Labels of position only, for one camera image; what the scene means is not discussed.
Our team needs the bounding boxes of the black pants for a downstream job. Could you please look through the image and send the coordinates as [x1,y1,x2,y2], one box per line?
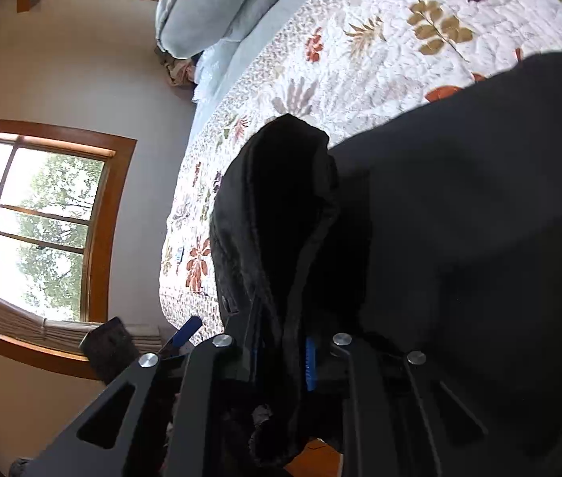
[210,52,562,476]

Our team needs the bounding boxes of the beige window blind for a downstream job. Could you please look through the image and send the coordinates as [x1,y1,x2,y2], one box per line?
[0,280,164,357]

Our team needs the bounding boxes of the wooden framed window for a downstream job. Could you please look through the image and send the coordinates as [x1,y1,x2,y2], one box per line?
[0,117,139,324]

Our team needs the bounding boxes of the pile of clothes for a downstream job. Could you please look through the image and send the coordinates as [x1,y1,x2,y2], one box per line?
[155,47,200,88]

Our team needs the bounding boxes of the light blue bed sheet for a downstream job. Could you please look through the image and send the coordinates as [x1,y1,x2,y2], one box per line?
[190,0,307,135]

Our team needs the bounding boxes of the floral white quilt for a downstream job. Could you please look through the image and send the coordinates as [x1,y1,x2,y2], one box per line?
[159,0,562,342]

